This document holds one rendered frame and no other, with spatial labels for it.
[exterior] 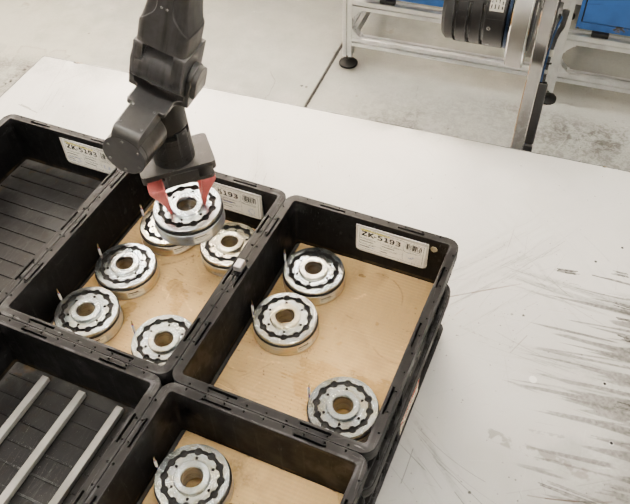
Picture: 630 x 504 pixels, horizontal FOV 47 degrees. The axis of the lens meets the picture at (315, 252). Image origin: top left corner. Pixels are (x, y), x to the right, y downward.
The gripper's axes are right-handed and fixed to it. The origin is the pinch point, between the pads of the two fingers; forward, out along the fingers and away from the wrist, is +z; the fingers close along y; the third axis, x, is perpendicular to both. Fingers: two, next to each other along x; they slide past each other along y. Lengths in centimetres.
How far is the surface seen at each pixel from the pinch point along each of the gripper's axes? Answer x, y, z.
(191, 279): 3.9, -2.3, 21.2
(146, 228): 15.8, -7.3, 18.3
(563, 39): 119, 153, 81
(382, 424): -37.4, 15.7, 11.6
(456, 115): 124, 115, 108
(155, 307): 0.0, -9.2, 21.0
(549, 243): 0, 67, 36
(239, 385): -19.2, 0.1, 21.2
